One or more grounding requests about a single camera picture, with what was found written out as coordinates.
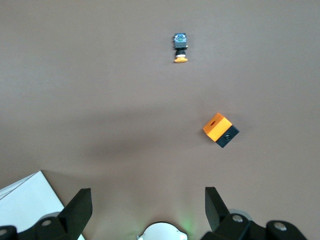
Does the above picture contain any orange and black box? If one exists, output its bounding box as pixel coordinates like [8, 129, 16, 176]
[202, 112, 240, 149]

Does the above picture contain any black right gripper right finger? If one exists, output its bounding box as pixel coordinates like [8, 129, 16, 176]
[201, 186, 270, 240]

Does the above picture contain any white drawer cabinet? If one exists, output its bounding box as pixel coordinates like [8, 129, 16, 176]
[0, 169, 66, 240]

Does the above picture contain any orange push button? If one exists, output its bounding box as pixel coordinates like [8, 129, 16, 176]
[171, 32, 190, 64]

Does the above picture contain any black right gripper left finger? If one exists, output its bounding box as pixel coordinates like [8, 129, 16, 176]
[17, 187, 94, 240]

